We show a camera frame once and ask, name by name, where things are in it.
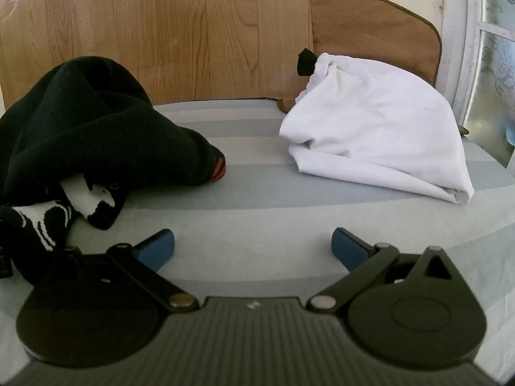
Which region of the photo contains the black printed shirt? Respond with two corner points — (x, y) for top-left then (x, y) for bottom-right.
(0, 100), (228, 284)

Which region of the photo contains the wooden board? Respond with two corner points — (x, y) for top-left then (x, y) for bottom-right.
(0, 0), (315, 108)

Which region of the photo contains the striped bedsheet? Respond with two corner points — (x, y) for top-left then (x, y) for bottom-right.
(0, 97), (515, 354)

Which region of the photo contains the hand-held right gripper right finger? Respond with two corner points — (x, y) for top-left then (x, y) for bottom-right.
(306, 227), (459, 314)

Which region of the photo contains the black and green garment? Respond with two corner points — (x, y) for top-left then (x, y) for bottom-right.
(0, 57), (155, 157)

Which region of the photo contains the white window frame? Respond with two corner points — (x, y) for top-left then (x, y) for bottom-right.
(438, 0), (515, 165)

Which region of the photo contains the white cloth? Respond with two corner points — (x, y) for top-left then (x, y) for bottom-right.
(277, 52), (475, 206)

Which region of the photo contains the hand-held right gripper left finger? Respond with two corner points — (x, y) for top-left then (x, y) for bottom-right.
(60, 228), (201, 312)

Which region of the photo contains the brown perforated cushion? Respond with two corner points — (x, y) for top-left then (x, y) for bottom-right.
(277, 0), (469, 135)

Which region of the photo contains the small black cloth piece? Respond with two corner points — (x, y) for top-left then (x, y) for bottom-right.
(297, 47), (319, 77)

